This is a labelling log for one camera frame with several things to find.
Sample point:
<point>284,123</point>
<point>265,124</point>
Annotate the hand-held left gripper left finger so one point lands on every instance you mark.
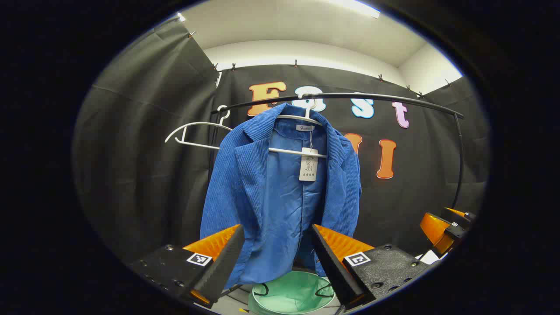
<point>223,262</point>

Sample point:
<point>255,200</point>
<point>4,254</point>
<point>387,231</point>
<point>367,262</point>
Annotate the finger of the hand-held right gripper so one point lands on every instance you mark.
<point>457,231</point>
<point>453,216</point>

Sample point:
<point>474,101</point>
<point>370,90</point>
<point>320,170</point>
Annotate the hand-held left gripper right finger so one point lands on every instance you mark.
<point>334,271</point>

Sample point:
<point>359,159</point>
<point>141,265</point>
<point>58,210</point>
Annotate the green laundry hamper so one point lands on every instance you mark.
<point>288,293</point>

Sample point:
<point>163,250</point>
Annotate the white hanger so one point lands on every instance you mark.
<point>288,152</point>
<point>205,123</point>

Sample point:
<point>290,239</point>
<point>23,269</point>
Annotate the black clothes rack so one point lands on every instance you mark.
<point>372,97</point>

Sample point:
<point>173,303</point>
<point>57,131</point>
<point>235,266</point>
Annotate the black backdrop cloth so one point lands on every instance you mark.
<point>144,175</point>

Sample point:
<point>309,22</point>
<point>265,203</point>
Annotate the row of small cloth clips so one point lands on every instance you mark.
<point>295,64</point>

